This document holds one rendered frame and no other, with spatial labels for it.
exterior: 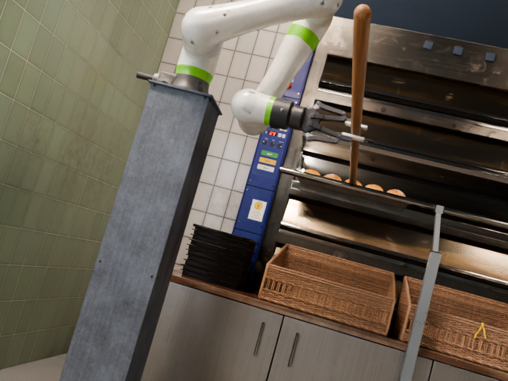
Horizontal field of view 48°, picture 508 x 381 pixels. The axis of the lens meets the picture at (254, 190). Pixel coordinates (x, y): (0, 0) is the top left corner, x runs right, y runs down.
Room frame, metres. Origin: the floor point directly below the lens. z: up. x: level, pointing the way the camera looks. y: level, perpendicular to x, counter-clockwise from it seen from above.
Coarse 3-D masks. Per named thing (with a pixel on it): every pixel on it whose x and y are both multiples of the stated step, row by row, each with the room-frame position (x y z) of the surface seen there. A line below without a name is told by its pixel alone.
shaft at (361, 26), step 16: (368, 16) 0.92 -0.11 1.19; (368, 32) 0.98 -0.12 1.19; (352, 64) 1.15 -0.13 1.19; (352, 80) 1.24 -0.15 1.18; (352, 96) 1.35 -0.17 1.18; (352, 112) 1.47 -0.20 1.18; (352, 128) 1.62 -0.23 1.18; (352, 144) 1.82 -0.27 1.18; (352, 160) 2.05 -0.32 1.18; (352, 176) 2.36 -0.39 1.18
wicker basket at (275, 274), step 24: (288, 264) 2.84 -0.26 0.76; (312, 264) 2.82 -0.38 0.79; (336, 264) 2.81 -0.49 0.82; (360, 264) 2.79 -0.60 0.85; (264, 288) 2.42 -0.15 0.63; (288, 288) 2.40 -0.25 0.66; (312, 288) 2.38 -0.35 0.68; (336, 288) 2.36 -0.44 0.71; (360, 288) 2.76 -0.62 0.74; (312, 312) 2.37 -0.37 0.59; (336, 312) 2.35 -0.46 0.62; (360, 312) 2.72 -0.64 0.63; (384, 312) 2.32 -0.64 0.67
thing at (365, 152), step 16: (304, 144) 2.88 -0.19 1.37; (320, 144) 2.81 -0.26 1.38; (336, 144) 2.74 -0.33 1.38; (368, 160) 2.82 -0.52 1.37; (384, 160) 2.76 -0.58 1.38; (400, 160) 2.69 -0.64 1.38; (416, 160) 2.66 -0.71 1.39; (416, 176) 2.84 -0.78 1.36; (432, 176) 2.77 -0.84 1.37; (448, 176) 2.70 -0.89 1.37; (464, 176) 2.64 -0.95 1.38; (480, 176) 2.60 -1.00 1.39; (496, 176) 2.59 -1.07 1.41; (496, 192) 2.72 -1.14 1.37
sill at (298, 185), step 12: (312, 192) 2.89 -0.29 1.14; (324, 192) 2.88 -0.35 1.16; (336, 192) 2.87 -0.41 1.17; (360, 204) 2.84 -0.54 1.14; (372, 204) 2.83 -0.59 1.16; (384, 204) 2.82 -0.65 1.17; (408, 216) 2.79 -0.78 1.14; (420, 216) 2.78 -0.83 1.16; (432, 216) 2.77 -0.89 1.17; (456, 228) 2.75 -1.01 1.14; (468, 228) 2.74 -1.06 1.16; (480, 228) 2.73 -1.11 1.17; (504, 240) 2.70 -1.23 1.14
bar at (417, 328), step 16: (304, 176) 2.53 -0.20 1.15; (320, 176) 2.52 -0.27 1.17; (368, 192) 2.47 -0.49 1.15; (384, 192) 2.46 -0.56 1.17; (432, 208) 2.42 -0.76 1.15; (448, 208) 2.41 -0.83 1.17; (496, 224) 2.36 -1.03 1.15; (432, 256) 2.19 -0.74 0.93; (432, 272) 2.19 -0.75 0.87; (432, 288) 2.19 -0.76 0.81; (416, 320) 2.19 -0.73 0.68; (416, 336) 2.19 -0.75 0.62; (416, 352) 2.19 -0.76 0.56
